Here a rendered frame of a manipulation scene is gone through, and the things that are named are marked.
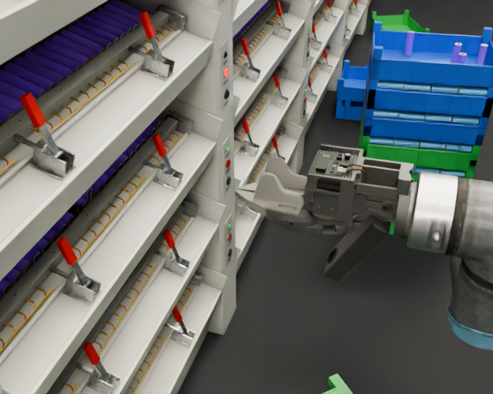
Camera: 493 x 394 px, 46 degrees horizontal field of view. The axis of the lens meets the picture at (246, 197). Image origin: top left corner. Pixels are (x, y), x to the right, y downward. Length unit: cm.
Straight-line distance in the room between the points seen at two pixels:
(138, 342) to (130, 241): 20
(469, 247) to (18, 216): 47
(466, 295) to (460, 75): 85
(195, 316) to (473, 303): 68
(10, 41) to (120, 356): 55
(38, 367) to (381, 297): 102
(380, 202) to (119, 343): 49
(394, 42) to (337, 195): 104
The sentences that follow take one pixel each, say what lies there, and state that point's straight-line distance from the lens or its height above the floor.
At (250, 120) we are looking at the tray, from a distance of 150.
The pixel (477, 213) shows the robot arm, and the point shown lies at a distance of 66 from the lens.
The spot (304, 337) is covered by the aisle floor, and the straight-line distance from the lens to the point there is 144.
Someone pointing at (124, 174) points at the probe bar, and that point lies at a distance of 93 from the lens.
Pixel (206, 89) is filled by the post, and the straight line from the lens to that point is 104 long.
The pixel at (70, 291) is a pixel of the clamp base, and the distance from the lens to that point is 79.
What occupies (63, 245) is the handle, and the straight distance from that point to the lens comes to 74.
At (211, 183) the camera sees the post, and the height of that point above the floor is 44.
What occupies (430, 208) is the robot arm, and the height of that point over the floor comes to 71.
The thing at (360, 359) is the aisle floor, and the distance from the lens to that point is 141.
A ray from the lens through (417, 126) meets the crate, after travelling 156.
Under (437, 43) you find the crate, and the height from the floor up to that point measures 51.
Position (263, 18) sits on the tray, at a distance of 156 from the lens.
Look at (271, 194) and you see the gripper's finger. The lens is 70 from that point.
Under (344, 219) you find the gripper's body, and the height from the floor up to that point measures 67.
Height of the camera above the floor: 109
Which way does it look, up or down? 36 degrees down
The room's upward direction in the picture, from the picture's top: straight up
